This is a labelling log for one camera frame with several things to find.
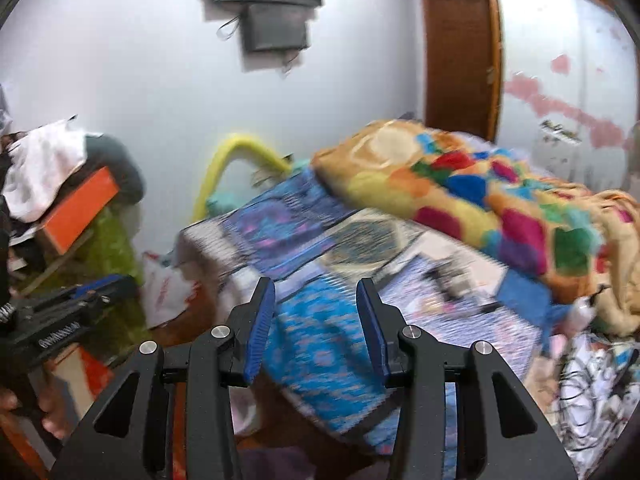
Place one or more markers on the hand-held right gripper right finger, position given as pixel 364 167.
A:
pixel 376 340

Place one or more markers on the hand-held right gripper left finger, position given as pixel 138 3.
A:
pixel 256 340

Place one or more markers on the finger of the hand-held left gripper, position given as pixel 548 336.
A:
pixel 95 306
pixel 100 285

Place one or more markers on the white earphones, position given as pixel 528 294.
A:
pixel 457 285

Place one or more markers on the person's left hand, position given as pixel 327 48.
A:
pixel 55 412

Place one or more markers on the green cloth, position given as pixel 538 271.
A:
pixel 107 250

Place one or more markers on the blue patchwork bed sheet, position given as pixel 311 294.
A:
pixel 320 340

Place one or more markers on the orange white carton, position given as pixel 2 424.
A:
pixel 82 372

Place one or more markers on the white red-printed plastic bag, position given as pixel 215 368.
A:
pixel 165 295

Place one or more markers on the orange box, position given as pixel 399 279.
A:
pixel 80 210

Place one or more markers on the dark grey cushion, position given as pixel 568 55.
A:
pixel 120 160

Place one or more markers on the white crumpled cloth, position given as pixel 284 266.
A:
pixel 40 165

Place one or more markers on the colourful patch fleece blanket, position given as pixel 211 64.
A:
pixel 450 185

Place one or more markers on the yellow bent tube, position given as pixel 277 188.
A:
pixel 240 141

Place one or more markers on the pink white soft toy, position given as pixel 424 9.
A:
pixel 581 313

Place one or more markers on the white black patterned cloth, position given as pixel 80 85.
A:
pixel 590 395

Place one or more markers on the white pink-patterned wardrobe door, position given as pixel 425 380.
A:
pixel 565 50

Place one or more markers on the brown wooden wardrobe frame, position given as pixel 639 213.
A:
pixel 460 50

